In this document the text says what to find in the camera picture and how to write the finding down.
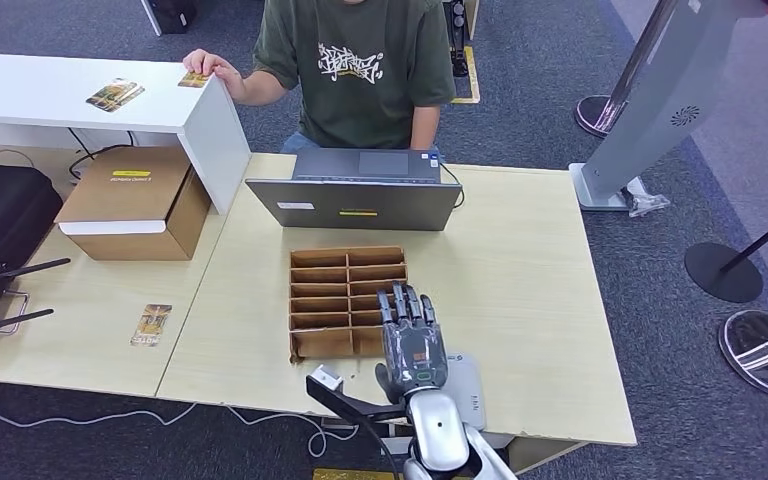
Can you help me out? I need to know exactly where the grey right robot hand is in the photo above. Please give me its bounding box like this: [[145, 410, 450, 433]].
[[373, 281, 450, 405]]

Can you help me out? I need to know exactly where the person's right hand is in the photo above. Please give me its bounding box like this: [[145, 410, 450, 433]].
[[183, 48, 246, 101]]

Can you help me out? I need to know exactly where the white card reader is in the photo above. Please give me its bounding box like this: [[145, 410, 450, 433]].
[[445, 352, 488, 432]]

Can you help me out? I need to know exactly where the person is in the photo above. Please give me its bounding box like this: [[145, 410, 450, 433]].
[[183, 0, 458, 154]]

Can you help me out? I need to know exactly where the gold hotel key card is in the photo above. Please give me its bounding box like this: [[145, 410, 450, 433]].
[[129, 303, 173, 349]]

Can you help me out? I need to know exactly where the black box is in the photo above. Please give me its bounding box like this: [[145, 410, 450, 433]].
[[141, 0, 198, 34]]

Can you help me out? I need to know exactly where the stack of gold cards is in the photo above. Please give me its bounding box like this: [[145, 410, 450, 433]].
[[85, 78, 146, 114]]

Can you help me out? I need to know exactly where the cardboard slot organizer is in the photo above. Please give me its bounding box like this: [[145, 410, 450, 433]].
[[289, 245, 410, 365]]

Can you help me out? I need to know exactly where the white table foot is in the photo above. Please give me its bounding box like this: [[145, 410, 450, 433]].
[[381, 431, 515, 456]]

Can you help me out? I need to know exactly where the gold strip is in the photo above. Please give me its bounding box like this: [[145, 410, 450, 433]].
[[312, 468, 405, 480]]

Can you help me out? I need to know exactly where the brown cardboard box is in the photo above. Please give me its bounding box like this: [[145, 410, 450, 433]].
[[53, 146, 213, 263]]

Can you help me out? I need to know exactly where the grey laptop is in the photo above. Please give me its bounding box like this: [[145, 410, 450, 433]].
[[244, 146, 463, 232]]

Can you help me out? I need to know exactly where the white shelf riser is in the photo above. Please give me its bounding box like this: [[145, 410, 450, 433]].
[[0, 52, 252, 216]]

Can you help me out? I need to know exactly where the black wheeled stand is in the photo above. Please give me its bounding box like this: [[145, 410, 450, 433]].
[[442, 0, 473, 79]]

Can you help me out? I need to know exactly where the yellow floor tape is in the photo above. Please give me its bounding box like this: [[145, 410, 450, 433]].
[[451, 44, 482, 105]]

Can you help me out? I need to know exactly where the black carrying case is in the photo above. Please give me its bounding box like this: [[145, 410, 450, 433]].
[[0, 164, 64, 270]]

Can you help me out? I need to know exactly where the clear plastic bag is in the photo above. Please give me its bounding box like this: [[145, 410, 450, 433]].
[[622, 173, 671, 219]]

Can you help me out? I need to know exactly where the chrome stanchion pole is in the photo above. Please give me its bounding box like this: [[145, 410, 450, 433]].
[[574, 0, 683, 138]]

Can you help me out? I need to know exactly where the black stanchion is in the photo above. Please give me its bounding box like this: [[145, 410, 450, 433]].
[[683, 200, 768, 304]]

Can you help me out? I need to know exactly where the chrome stanchion base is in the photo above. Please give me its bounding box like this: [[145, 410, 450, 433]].
[[717, 309, 768, 399]]

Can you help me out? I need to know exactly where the silver kiosk stand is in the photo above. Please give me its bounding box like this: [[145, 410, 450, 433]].
[[568, 0, 768, 212]]

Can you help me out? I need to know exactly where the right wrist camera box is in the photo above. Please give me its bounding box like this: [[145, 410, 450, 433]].
[[305, 365, 412, 423]]

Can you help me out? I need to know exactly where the black camera cable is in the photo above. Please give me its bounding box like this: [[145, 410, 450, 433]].
[[350, 410, 403, 480]]

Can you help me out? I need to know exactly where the black cable under shelf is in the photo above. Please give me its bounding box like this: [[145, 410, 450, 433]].
[[65, 128, 136, 181]]

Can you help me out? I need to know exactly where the black laptop cable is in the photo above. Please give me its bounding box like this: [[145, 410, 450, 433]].
[[440, 162, 466, 210]]

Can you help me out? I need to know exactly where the silver wire handle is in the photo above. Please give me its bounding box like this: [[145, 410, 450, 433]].
[[0, 291, 30, 337]]

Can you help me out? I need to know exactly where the white floor cable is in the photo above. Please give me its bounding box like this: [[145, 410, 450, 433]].
[[0, 390, 361, 458]]

